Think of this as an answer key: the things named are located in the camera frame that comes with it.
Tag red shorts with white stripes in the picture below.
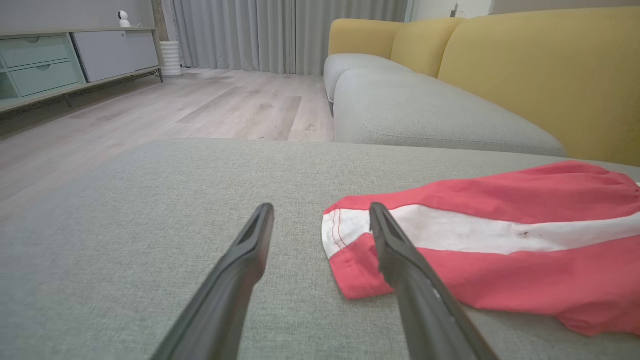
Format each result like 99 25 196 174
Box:
321 160 640 337

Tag large grey sofa seat cushion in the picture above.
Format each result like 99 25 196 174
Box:
0 139 640 360

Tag white ribbed cylinder bin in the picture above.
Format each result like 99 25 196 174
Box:
160 41 184 78

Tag mint green cabinet drawer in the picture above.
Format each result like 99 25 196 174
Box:
0 36 72 69
10 61 82 97

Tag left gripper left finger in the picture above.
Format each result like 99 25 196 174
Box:
150 202 275 360

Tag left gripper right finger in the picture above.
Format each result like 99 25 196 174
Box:
369 202 501 360

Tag low media console cabinet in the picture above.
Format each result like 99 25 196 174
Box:
0 27 165 113

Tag grey pleated curtain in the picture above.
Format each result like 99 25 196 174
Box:
165 0 409 76

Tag grey cabinet door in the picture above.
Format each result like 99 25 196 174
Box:
72 31 160 83

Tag yellow sofa backrest cushion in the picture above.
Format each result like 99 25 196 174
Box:
438 6 640 167
328 19 403 59
391 17 466 78

